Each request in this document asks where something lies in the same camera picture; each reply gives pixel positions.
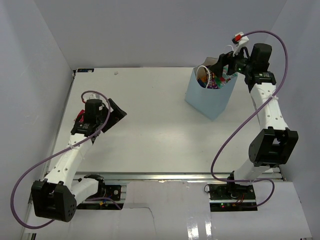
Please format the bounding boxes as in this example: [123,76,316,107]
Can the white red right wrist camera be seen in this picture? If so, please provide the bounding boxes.
[232,32,249,57]

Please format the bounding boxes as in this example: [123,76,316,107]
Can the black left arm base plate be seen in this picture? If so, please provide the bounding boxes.
[102,185,122,201]

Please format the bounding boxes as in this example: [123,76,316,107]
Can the blue corner label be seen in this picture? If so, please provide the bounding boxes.
[76,68,95,73]

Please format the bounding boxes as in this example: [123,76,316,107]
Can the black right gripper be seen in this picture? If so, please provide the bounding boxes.
[210,44,255,79]

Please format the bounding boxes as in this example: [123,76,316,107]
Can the blue kettle chip bag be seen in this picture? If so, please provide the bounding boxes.
[197,78,207,88]

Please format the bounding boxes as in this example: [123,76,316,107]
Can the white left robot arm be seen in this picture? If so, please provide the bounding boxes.
[31,99,127,222]

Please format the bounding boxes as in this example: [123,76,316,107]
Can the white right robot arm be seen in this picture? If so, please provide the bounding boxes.
[210,43,299,200]

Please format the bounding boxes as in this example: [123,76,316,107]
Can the light blue paper bag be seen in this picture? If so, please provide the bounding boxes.
[184,56,238,121]

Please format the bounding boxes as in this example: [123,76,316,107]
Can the teal Fox's candy bag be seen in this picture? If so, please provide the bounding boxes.
[214,66,238,89]

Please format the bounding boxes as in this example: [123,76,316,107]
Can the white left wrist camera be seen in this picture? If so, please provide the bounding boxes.
[89,93,100,100]

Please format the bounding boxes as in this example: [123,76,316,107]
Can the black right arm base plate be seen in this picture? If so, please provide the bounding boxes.
[208,184,256,201]

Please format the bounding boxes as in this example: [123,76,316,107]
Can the aluminium front frame rail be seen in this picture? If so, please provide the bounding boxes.
[43,171,285,181]

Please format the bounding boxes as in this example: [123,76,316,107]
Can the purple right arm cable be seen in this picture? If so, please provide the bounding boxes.
[203,29,290,208]

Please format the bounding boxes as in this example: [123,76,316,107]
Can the orange honey dijon chip bag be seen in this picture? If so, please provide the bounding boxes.
[201,76,207,83]

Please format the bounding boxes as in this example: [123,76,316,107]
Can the red candy wrapper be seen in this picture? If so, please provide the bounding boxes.
[74,109,85,123]

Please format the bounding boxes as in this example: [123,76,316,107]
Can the brown purple M&M's pack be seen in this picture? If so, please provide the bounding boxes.
[205,72,218,89]

